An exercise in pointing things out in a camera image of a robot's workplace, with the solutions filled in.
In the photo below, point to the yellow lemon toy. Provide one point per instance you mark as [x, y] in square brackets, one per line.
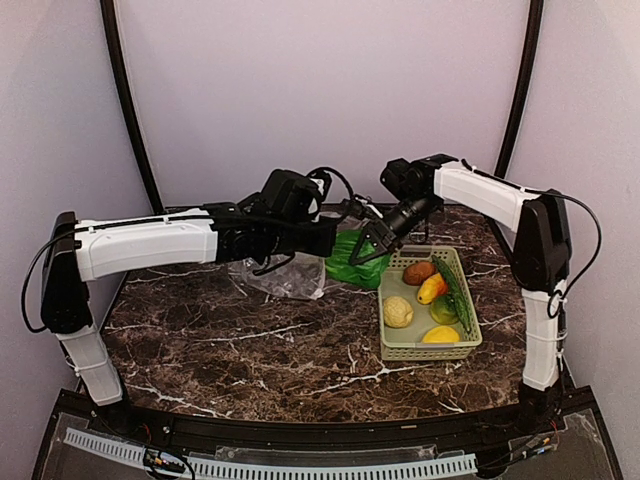
[441, 335]

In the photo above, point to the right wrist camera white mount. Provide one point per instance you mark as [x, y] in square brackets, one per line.
[360, 208]

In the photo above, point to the white slotted cable duct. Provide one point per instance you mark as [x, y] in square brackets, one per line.
[249, 463]

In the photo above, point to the right black frame post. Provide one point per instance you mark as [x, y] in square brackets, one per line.
[521, 89]

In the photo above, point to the black frame post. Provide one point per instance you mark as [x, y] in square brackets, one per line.
[126, 101]
[521, 89]

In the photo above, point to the left black frame post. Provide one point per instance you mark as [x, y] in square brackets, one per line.
[126, 101]

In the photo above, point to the black front rail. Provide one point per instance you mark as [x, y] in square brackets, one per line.
[484, 429]

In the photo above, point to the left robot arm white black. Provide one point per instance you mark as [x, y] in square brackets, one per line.
[84, 251]

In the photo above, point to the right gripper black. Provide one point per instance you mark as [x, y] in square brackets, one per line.
[389, 239]

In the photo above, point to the beige wrinkled round food toy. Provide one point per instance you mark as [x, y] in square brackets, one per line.
[397, 312]

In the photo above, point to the green cucumber toy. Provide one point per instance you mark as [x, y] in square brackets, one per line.
[461, 304]

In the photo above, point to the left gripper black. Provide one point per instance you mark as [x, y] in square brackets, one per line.
[325, 245]

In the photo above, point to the brown potato toy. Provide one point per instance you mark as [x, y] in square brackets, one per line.
[416, 273]

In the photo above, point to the orange yellow pepper toy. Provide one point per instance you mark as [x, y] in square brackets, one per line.
[433, 287]

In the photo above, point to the clear dotted zip top bag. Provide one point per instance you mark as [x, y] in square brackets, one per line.
[303, 278]

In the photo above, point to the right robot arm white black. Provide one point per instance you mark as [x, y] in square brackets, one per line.
[539, 259]

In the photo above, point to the pale green plastic basket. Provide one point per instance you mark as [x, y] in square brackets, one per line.
[406, 343]

